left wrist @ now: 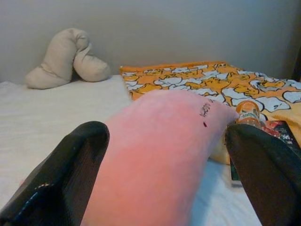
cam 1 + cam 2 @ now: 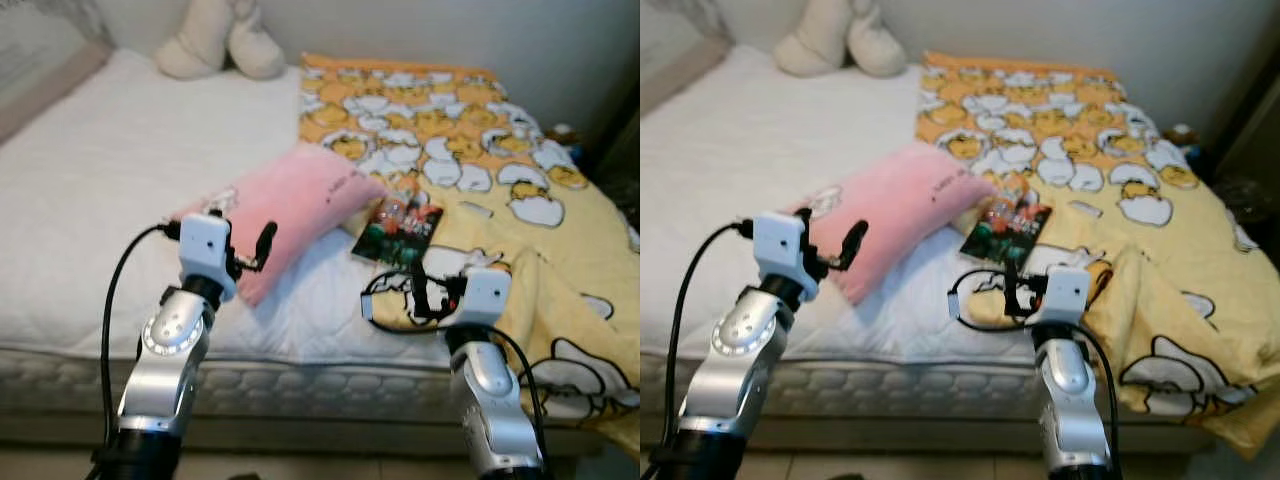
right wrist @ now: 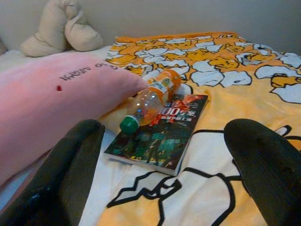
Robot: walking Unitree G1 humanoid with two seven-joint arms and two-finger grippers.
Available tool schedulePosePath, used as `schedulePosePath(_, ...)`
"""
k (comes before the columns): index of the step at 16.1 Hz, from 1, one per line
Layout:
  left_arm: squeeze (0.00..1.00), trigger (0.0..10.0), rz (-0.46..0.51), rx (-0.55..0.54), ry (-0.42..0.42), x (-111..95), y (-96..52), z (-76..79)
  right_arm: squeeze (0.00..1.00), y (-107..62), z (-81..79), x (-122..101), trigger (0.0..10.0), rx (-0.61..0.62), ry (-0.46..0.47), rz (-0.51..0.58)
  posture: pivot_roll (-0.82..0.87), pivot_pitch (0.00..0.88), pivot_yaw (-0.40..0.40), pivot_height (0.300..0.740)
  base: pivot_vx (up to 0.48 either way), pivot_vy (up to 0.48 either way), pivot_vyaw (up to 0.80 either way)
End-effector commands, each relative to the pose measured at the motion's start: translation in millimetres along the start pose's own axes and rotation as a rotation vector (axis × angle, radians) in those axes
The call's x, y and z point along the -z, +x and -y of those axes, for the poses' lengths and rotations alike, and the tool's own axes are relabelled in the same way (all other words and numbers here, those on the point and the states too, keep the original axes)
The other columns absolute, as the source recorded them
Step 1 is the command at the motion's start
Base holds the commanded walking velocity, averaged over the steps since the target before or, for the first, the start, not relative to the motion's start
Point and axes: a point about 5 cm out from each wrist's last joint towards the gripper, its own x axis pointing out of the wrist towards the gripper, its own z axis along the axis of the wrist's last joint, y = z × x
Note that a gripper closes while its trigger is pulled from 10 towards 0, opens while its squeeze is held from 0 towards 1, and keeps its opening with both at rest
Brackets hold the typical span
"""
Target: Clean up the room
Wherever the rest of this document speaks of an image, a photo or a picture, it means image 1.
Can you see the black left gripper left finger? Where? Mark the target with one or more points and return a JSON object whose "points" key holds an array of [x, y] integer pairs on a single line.
{"points": [[58, 169]]}

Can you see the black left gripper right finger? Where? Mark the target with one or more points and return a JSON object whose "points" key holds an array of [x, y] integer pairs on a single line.
{"points": [[263, 174]]}

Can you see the dark book with red cover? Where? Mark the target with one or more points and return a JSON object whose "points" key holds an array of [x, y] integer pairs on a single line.
{"points": [[279, 134]]}

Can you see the orange label drink bottle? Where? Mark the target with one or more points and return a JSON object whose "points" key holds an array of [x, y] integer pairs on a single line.
{"points": [[248, 113]]}

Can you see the pink pillow with fist print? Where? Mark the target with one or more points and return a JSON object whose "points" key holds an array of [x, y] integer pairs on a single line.
{"points": [[152, 153]]}

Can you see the yellow egg cartoon blanket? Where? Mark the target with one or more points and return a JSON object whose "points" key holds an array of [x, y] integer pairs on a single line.
{"points": [[188, 80]]}

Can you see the white quilted mattress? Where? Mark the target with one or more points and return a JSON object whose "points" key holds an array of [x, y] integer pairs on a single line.
{"points": [[58, 106]]}

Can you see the beige plush neck pillow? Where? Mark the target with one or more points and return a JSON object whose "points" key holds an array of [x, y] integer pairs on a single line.
{"points": [[58, 58]]}

